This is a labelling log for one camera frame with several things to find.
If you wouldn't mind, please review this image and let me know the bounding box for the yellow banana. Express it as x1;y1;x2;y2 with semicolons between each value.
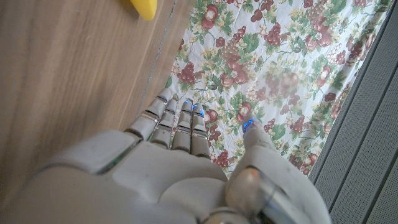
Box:
129;0;159;22

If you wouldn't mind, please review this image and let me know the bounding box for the fruit print backdrop cloth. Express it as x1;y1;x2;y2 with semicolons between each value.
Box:
165;0;393;177

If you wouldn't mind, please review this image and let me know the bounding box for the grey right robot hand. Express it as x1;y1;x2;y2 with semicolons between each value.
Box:
0;86;333;224

